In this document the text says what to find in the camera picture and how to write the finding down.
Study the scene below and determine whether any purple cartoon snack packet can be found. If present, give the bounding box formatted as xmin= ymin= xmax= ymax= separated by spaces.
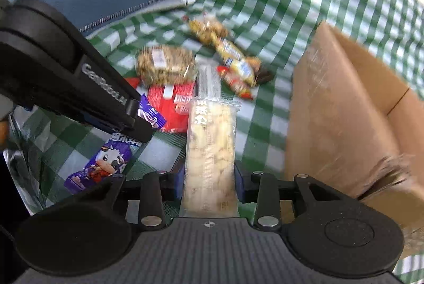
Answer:
xmin=64 ymin=132 xmax=144 ymax=195

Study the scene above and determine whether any clear nut brittle packet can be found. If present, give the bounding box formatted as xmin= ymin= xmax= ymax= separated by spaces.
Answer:
xmin=136 ymin=45 xmax=197 ymax=86

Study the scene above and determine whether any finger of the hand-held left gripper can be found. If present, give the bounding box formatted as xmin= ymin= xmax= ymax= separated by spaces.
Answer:
xmin=79 ymin=112 xmax=156 ymax=143

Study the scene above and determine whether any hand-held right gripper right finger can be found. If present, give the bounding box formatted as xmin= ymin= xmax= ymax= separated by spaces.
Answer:
xmin=233 ymin=161 xmax=345 ymax=232

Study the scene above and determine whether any dark brown snack wrapper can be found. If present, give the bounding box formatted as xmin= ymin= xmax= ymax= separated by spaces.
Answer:
xmin=254 ymin=69 xmax=275 ymax=85

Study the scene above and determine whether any clear plastic bag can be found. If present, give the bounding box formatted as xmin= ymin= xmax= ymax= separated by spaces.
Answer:
xmin=3 ymin=110 xmax=46 ymax=216

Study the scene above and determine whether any clear bag of nuts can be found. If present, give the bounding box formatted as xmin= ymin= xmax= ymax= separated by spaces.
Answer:
xmin=184 ymin=16 xmax=230 ymax=45

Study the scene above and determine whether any red orange snack wrapper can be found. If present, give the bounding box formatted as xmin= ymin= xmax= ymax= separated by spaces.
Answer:
xmin=217 ymin=66 xmax=255 ymax=101

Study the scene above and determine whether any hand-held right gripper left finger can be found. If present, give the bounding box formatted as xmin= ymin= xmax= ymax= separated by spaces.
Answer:
xmin=84 ymin=158 xmax=185 ymax=232

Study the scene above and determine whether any red snack packet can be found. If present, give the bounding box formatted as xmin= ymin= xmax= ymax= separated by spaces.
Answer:
xmin=146 ymin=83 xmax=197 ymax=134

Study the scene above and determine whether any brown cardboard box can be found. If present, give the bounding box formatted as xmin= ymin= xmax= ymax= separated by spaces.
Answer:
xmin=284 ymin=21 xmax=424 ymax=240

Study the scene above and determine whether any long clear puffed snack packet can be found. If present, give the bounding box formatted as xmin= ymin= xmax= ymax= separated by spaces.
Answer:
xmin=180 ymin=98 xmax=242 ymax=219

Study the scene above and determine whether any small purple candy packet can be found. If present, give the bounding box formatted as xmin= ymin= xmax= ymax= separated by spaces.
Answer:
xmin=137 ymin=95 xmax=167 ymax=130

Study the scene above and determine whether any yellow candy packet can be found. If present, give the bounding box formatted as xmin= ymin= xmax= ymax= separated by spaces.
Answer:
xmin=214 ymin=37 xmax=247 ymax=64
xmin=227 ymin=55 xmax=263 ymax=87

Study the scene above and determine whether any grey silver snack packet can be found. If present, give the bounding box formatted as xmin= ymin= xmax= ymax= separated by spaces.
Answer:
xmin=196 ymin=61 xmax=222 ymax=100

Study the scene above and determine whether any green checkered cloth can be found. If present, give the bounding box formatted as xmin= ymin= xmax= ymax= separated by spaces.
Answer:
xmin=8 ymin=0 xmax=424 ymax=275

